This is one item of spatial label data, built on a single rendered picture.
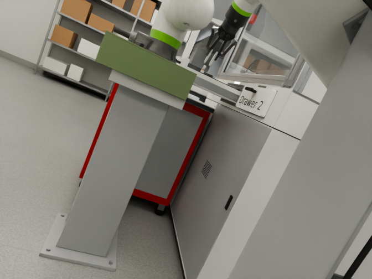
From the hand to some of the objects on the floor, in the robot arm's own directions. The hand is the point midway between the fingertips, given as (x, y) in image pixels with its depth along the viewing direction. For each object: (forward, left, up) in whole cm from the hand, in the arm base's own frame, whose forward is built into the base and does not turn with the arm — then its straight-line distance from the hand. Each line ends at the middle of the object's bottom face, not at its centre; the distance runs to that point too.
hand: (210, 57), depth 129 cm
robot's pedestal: (-22, -18, -98) cm, 102 cm away
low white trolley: (-10, +53, -97) cm, 111 cm away
